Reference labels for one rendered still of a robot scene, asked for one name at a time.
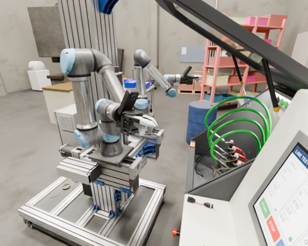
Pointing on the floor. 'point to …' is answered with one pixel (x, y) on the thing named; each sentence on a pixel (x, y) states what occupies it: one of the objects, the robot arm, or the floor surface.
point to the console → (273, 159)
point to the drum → (199, 117)
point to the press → (49, 36)
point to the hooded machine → (38, 75)
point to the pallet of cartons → (193, 85)
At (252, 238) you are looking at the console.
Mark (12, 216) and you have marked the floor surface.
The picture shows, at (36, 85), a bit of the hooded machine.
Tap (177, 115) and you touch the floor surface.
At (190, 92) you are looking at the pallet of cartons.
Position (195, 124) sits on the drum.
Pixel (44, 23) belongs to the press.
